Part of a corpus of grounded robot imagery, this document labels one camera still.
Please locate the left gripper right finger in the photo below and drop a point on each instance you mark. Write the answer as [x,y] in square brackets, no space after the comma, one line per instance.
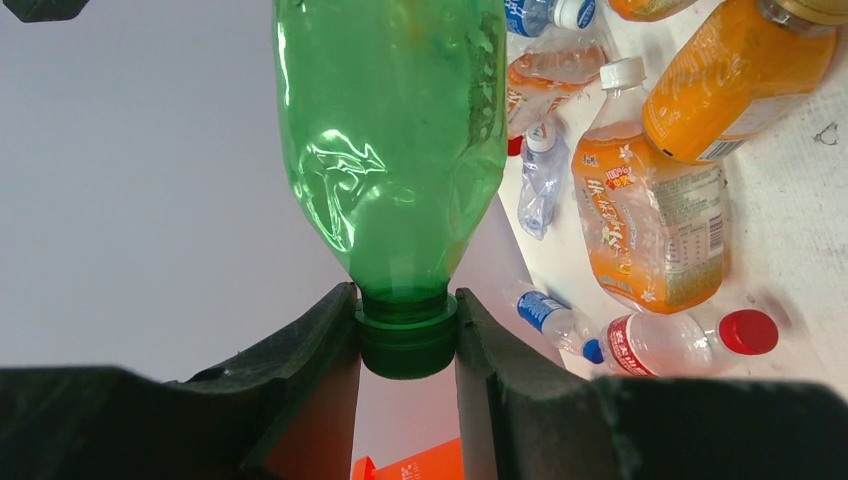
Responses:
[523,417]

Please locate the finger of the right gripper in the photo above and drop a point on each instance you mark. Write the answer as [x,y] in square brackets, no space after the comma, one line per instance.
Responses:
[37,11]

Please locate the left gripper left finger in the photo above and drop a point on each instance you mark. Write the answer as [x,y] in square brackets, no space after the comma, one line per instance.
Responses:
[283,408]

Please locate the large crushed orange tea bottle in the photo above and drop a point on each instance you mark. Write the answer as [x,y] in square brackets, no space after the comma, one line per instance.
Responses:
[653,227]

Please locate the green plastic bottle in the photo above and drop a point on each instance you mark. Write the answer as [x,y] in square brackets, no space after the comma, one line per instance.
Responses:
[394,133]

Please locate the small orange juice bottle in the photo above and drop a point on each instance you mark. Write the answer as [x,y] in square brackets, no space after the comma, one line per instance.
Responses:
[745,66]

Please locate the crushed orange tea bottle front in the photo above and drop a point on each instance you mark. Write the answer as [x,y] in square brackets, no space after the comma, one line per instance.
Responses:
[648,10]

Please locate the orange plastic bin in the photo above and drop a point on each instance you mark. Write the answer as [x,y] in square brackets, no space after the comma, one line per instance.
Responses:
[442,462]

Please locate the blue label bottle near bin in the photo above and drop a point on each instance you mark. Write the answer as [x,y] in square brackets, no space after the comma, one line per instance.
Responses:
[564,326]

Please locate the clear bottle red label red cap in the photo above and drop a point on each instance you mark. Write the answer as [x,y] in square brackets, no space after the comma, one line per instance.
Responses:
[653,345]

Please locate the crushed clear water bottle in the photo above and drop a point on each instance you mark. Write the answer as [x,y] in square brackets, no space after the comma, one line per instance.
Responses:
[544,155]

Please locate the slim orange label bottle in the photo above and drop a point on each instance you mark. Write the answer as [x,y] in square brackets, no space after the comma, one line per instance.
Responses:
[538,82]

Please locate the blue label clear bottle centre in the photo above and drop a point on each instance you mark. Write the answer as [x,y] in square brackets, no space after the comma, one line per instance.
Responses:
[530,18]

